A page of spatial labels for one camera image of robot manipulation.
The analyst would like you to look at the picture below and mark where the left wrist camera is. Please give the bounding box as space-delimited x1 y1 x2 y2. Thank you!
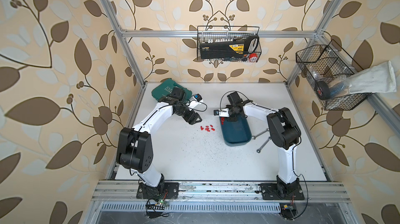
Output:
187 94 203 109

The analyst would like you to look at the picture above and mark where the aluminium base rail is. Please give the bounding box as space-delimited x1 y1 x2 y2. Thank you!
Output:
92 180 351 203

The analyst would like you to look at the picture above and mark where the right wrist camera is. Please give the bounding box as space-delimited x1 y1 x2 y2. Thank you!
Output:
213 108 230 117

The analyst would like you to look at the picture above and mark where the silver wrench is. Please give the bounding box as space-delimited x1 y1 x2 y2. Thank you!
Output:
252 129 269 140
256 137 271 153

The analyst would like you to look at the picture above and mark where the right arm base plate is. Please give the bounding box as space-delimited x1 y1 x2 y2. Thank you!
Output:
259 182 305 201

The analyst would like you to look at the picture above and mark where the black yellow hand saw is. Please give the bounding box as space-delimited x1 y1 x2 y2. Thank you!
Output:
198 35 262 62

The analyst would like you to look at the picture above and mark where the teal plastic storage box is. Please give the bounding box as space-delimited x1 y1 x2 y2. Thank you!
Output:
221 116 252 147

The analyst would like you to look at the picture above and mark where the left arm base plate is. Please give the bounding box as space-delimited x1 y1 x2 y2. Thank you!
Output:
136 182 179 200

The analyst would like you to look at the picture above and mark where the side wire basket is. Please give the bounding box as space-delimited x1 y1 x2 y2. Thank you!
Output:
296 40 372 111

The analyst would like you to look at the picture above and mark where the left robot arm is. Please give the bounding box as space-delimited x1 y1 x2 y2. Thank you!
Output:
116 87 203 188

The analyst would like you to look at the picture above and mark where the white cloth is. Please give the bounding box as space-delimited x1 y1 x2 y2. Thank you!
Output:
338 61 397 97

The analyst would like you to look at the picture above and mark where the green tool case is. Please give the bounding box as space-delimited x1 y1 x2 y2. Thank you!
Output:
152 78 193 100

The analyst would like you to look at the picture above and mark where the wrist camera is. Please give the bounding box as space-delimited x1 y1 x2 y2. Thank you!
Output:
187 94 203 109
213 108 230 117

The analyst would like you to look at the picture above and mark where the back wire basket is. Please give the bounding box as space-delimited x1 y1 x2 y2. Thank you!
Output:
197 25 262 63

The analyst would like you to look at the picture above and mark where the black tape roll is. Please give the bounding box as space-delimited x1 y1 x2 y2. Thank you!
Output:
314 80 331 100

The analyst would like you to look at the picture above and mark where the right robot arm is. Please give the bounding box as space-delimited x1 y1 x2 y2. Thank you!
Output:
219 91 301 184

